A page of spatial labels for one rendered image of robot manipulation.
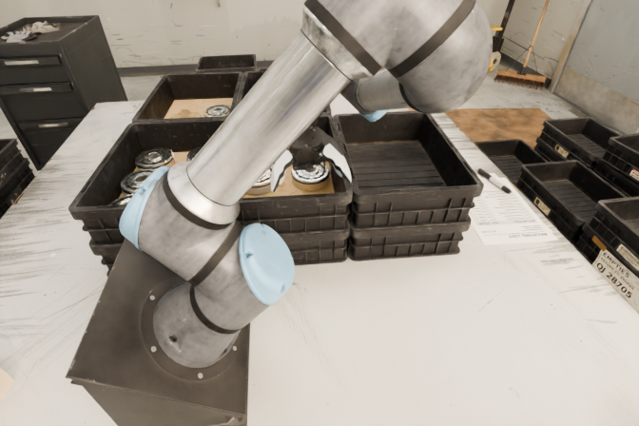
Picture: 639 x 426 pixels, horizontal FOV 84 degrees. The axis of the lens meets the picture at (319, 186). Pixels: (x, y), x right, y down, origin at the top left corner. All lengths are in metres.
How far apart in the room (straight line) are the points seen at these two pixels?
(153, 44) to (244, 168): 4.00
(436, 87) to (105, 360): 0.57
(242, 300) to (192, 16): 3.88
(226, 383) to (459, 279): 0.58
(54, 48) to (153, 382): 2.01
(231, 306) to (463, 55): 0.45
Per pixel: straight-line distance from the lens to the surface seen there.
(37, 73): 2.53
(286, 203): 0.77
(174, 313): 0.64
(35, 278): 1.15
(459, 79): 0.44
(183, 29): 4.32
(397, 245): 0.92
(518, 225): 1.18
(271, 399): 0.77
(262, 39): 4.27
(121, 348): 0.65
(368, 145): 1.15
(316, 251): 0.90
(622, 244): 1.59
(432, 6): 0.41
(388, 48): 0.42
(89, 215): 0.88
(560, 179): 2.11
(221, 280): 0.54
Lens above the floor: 1.41
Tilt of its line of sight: 37 degrees down
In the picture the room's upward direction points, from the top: straight up
